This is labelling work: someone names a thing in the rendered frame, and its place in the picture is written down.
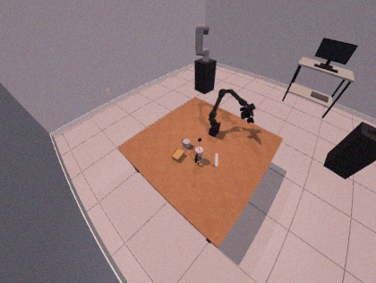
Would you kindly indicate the tan cube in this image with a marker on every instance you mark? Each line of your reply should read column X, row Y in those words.
column 178, row 155

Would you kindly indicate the glass french press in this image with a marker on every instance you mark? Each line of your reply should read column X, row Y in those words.
column 198, row 153

